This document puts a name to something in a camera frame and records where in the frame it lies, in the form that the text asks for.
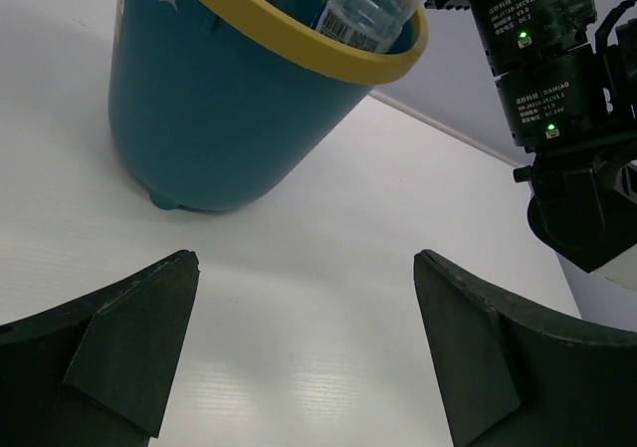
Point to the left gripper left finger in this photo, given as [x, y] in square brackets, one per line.
[98, 370]

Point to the teal bin with yellow rim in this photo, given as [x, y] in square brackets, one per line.
[212, 103]

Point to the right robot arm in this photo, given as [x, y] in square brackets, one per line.
[567, 84]

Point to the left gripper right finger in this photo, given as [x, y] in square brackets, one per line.
[512, 372]

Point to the green label water bottle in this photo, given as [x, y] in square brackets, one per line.
[368, 25]

